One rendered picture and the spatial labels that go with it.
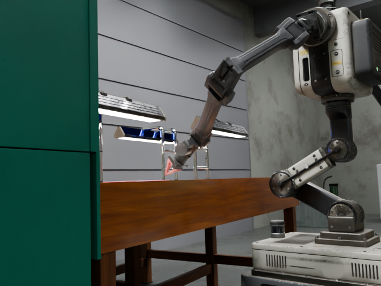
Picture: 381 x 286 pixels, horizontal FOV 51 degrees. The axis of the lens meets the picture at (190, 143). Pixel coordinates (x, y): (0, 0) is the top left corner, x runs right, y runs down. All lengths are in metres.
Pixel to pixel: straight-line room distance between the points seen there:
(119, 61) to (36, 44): 3.40
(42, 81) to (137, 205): 0.47
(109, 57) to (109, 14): 0.46
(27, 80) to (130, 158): 3.37
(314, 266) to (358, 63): 0.83
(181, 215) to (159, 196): 0.14
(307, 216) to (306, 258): 4.69
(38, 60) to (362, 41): 1.28
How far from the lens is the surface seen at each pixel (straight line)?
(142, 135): 2.63
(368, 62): 1.76
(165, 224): 1.31
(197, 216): 1.48
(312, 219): 6.40
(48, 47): 0.97
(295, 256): 1.76
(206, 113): 1.53
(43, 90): 0.93
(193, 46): 5.34
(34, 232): 0.90
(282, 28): 1.60
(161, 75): 4.74
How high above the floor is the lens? 0.76
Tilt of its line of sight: 5 degrees up
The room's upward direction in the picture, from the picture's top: 2 degrees counter-clockwise
